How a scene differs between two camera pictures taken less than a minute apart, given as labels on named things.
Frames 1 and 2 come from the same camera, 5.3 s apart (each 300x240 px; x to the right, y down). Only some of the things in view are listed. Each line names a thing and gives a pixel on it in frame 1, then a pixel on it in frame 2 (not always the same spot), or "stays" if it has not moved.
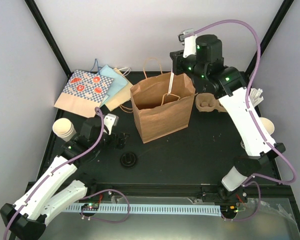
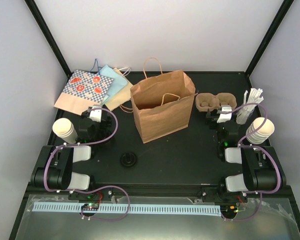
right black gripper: x=179 y=69 -> x=212 y=120
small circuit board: x=90 y=206 stays
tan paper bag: x=122 y=97 stays
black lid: x=128 y=160 stays
